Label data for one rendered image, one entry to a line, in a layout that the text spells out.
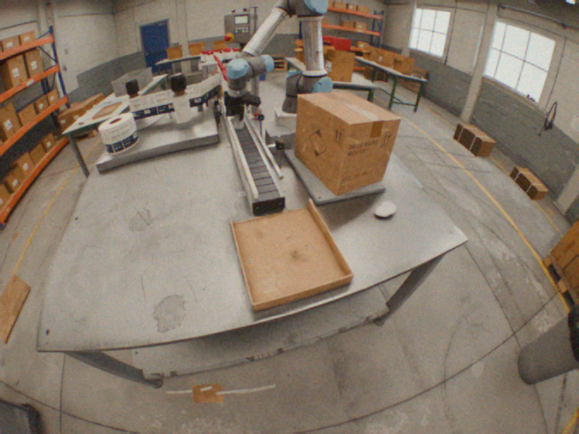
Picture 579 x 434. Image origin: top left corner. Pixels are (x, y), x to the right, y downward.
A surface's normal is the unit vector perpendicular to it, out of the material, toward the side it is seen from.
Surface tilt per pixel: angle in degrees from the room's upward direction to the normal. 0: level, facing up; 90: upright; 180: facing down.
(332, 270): 0
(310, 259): 0
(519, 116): 90
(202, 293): 0
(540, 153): 90
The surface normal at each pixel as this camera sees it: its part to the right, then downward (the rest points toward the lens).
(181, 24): 0.18, 0.70
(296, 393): 0.04, -0.71
